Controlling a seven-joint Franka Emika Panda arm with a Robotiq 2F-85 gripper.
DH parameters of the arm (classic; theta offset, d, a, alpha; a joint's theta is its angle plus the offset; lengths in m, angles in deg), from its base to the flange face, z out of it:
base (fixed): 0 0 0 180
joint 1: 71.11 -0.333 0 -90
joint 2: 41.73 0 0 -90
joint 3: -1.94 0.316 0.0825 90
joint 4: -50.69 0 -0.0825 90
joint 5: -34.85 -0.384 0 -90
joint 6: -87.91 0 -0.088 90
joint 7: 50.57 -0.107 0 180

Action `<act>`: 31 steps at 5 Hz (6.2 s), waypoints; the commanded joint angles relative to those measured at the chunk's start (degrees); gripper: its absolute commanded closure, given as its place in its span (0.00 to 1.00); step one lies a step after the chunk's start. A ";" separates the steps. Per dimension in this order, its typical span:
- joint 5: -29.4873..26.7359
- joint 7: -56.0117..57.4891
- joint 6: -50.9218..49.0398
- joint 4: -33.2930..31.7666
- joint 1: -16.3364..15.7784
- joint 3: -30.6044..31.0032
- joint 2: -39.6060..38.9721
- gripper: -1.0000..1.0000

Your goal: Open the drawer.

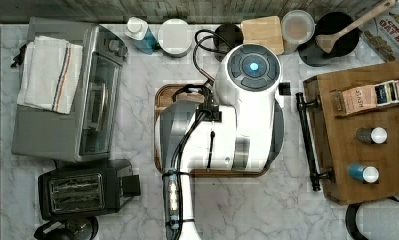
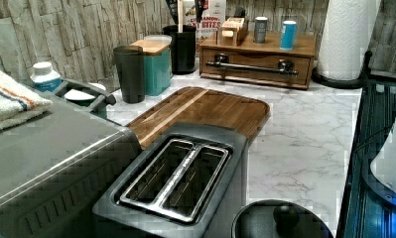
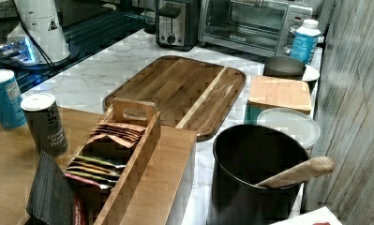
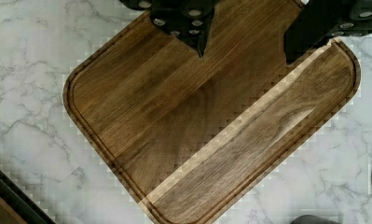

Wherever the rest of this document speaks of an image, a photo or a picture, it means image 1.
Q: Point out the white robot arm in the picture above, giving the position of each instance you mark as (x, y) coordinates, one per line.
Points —
(231, 130)

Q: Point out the wooden drawer cabinet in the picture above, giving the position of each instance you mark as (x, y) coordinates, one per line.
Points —
(354, 117)

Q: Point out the wooden cutting board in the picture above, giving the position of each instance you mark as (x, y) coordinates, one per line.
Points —
(165, 97)

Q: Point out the white round canister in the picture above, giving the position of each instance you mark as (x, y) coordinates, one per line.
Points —
(175, 37)

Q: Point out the black cup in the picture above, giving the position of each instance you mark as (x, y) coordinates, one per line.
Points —
(232, 34)

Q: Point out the blue soap bottle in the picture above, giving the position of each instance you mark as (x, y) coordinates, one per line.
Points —
(139, 32)

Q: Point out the wooden block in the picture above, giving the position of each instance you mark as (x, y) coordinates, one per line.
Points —
(265, 31)

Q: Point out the silver toaster oven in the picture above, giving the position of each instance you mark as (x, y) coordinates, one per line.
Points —
(85, 133)

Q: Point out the clear lidded jar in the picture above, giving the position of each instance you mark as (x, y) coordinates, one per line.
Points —
(297, 28)

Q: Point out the wooden spatula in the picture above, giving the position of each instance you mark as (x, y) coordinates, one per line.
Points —
(327, 42)

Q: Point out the black two-slot toaster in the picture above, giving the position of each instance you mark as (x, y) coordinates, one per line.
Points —
(87, 189)

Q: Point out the white striped dish towel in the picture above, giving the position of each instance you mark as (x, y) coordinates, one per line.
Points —
(51, 72)

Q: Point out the tea bag box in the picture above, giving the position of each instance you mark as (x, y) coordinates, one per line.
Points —
(365, 98)

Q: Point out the blue spice shaker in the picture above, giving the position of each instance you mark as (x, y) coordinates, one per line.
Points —
(367, 174)

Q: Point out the grey spice shaker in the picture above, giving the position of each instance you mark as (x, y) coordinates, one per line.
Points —
(376, 135)

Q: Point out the paper towel roll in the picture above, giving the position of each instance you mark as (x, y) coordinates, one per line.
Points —
(375, 220)

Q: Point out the cereal box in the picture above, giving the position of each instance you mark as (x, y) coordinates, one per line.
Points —
(382, 34)

